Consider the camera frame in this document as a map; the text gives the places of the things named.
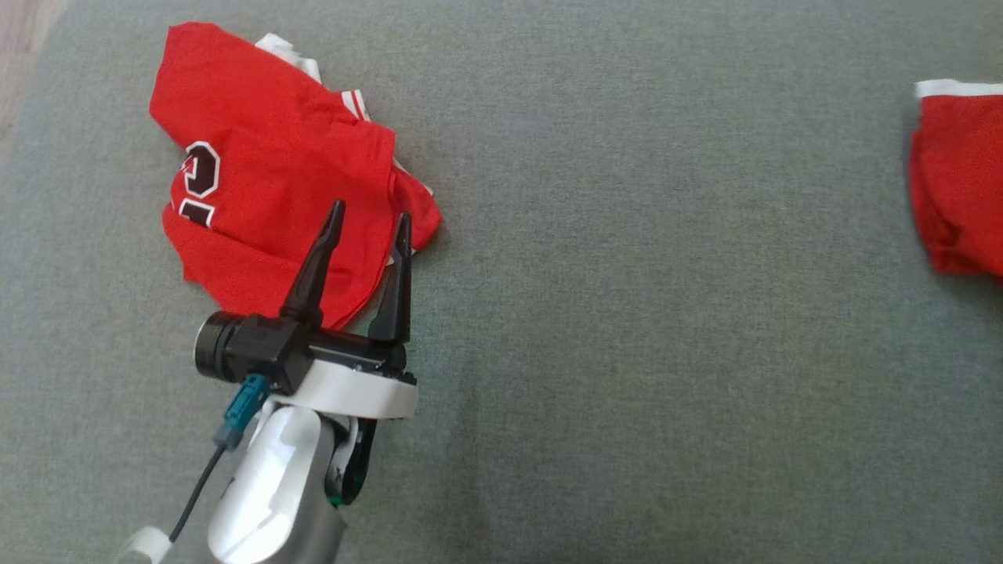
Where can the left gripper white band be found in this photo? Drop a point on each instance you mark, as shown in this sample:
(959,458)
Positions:
(353,392)

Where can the red basketball jersey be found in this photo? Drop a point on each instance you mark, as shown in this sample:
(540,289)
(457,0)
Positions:
(258,133)

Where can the silver white robot left arm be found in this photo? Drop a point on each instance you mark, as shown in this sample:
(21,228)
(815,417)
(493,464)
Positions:
(266,486)

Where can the large grey sofa seat cushion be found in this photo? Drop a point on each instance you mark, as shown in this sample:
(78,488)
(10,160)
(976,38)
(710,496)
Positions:
(627,352)

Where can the red shorts number 23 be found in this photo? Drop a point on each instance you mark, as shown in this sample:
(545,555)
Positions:
(964,172)

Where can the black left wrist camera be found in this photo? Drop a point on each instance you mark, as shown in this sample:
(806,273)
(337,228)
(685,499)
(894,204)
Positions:
(262,352)

